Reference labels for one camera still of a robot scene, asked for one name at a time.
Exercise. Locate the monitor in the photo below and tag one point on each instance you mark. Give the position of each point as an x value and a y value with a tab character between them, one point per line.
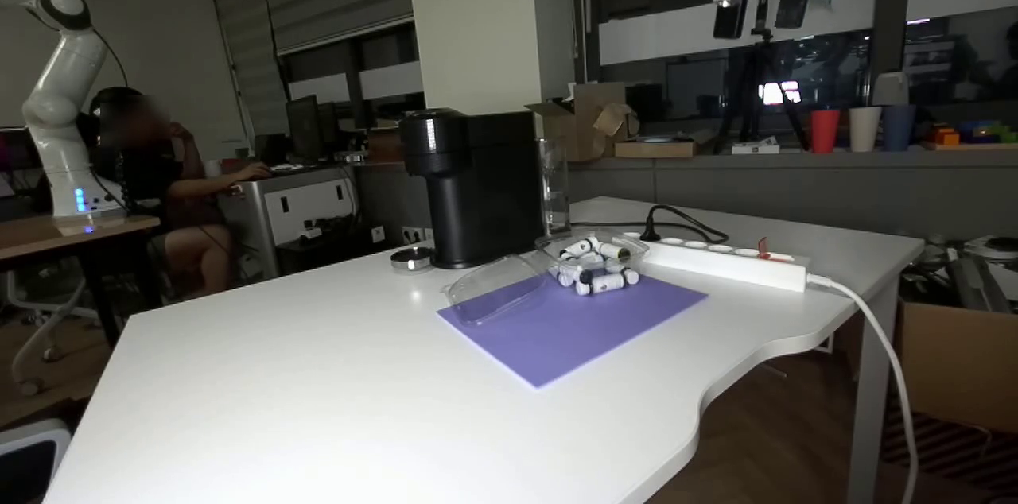
306	126

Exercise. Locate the black coffee machine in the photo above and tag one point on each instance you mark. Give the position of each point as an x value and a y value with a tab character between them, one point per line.
477	186

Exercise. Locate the camera on tripod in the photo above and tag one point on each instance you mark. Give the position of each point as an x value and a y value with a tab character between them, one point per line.
762	83

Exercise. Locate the white office chair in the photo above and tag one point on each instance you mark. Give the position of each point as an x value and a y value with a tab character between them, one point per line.
44	345

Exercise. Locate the white cup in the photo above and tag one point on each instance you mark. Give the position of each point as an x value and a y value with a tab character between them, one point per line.
864	129

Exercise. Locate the wooden desk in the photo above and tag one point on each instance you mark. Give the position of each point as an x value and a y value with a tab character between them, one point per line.
48	232

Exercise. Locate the silver computer tower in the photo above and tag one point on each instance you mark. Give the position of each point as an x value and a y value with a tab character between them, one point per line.
294	210

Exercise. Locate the white power strip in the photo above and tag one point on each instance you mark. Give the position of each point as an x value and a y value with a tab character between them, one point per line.
716	259

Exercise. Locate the flat brown box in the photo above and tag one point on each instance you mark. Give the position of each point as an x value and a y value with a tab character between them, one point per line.
654	148

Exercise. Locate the wall socket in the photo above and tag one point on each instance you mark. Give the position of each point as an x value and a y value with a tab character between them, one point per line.
415	235

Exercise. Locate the round silver drip tray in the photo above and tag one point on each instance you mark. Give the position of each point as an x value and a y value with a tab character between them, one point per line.
411	258

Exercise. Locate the heap of small white bottles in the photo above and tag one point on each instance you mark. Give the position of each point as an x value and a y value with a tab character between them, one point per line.
604	283

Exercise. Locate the open cardboard box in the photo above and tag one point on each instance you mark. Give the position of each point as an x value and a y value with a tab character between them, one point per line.
584	122

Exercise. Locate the clear plastic container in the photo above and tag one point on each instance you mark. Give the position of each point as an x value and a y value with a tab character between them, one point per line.
497	289

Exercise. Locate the person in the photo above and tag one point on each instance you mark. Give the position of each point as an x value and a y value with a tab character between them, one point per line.
159	170

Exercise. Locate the red cup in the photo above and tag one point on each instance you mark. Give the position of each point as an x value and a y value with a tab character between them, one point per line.
824	130

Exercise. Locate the tray of coloured blocks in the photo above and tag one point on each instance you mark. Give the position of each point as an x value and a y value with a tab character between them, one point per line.
966	134

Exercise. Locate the small white box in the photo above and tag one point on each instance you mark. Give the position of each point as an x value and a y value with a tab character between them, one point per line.
755	146

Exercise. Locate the large cardboard box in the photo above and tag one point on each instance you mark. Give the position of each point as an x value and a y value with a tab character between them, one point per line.
958	365

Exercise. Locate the purple mat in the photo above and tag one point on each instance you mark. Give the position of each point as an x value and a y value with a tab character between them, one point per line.
557	329

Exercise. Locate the blue cup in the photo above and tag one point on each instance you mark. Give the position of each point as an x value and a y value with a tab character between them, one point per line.
899	127

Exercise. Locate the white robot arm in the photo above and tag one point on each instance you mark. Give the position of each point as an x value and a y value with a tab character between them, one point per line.
62	98

